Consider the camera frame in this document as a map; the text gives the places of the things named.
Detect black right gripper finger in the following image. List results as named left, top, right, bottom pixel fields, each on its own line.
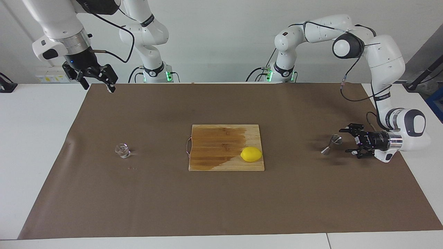
left=93, top=64, right=119, bottom=93
left=62, top=62, right=91, bottom=90

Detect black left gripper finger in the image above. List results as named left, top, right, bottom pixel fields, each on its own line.
left=338, top=123, right=364, bottom=139
left=345, top=146, right=375, bottom=159

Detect steel double jigger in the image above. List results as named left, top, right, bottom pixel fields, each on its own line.
left=320, top=134, right=343, bottom=155

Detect small clear glass cup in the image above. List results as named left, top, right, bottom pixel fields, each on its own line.
left=115, top=143, right=131, bottom=159

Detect white power strip yellow labels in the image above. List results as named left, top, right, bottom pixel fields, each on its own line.
left=36, top=66, right=70, bottom=83

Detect black table clamp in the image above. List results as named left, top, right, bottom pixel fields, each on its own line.
left=0, top=72, right=18, bottom=93

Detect black stand pole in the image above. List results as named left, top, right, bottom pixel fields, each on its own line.
left=403, top=55, right=443, bottom=92

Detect yellow lemon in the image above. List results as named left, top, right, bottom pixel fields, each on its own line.
left=241, top=146, right=263, bottom=163

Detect wooden cutting board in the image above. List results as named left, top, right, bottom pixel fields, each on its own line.
left=186, top=124, right=265, bottom=172

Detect brown paper table mat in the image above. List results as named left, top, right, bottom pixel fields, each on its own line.
left=18, top=82, right=443, bottom=240

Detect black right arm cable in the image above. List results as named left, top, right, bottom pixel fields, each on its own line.
left=74, top=0, right=135, bottom=64

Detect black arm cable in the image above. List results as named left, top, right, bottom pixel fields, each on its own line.
left=289, top=21, right=393, bottom=132
left=74, top=0, right=135, bottom=64

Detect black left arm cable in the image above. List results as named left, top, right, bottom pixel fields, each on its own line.
left=289, top=21, right=393, bottom=132

